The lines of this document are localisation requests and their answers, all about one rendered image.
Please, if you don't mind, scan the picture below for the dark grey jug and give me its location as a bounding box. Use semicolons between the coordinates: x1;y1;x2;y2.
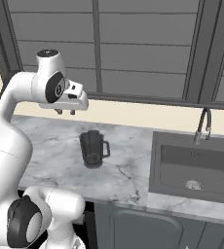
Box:
79;129;111;169

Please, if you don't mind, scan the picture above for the dark grey sink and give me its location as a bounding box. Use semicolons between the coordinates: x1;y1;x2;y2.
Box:
148;130;224;206

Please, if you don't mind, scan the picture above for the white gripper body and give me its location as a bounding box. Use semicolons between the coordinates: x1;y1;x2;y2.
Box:
39;89;90;112

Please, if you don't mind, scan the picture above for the grey cupboard door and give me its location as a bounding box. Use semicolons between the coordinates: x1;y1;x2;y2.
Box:
93;203;184;249
196;221;224;249

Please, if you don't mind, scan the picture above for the grey window with blinds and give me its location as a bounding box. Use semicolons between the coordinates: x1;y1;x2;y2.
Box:
0;0;224;112

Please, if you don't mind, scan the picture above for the dark grey sink faucet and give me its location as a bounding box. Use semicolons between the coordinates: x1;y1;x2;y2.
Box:
193;107;213;146

